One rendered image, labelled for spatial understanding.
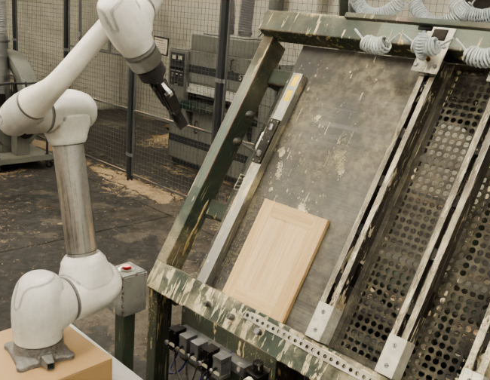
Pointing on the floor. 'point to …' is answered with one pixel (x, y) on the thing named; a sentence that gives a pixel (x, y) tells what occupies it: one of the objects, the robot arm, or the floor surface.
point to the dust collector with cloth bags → (2, 71)
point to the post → (124, 340)
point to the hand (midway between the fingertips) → (178, 117)
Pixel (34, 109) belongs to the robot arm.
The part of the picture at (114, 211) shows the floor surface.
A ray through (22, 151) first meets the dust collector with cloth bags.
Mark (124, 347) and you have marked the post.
